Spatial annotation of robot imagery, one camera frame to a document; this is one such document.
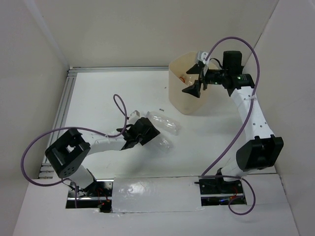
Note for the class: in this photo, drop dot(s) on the aluminium frame rail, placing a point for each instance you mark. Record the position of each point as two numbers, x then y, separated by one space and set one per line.
87 101

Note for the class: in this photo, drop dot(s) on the beige plastic bin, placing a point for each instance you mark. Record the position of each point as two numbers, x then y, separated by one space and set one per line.
183 102

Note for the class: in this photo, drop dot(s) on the red cap labelled bottle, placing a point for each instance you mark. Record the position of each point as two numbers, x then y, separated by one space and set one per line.
188 80

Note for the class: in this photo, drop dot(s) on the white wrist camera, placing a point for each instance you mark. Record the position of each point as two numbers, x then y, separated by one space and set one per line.
200 57
135 113

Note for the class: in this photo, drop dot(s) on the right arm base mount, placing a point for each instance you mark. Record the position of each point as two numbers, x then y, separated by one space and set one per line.
217 192

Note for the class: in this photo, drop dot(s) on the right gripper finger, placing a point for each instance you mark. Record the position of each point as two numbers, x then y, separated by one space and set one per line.
194 89
198 68

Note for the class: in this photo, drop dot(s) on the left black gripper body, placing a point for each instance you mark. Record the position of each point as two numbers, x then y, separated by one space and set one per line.
151 133

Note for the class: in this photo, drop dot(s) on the clear bottle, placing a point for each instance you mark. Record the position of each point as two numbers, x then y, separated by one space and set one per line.
163 143
168 124

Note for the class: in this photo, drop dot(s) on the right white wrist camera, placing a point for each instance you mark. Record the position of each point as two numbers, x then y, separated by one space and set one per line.
200 57

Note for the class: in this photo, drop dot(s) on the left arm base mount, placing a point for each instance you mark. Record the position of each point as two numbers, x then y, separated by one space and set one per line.
97 196

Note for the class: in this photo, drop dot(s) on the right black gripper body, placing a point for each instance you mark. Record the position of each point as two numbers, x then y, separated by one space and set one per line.
213 76

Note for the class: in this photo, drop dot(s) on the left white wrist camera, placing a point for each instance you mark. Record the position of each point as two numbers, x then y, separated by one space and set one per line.
135 113

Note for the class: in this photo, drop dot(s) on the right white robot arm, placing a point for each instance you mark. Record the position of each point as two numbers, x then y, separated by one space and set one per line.
262 146

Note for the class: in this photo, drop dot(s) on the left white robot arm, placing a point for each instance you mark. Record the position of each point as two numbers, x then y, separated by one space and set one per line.
68 152

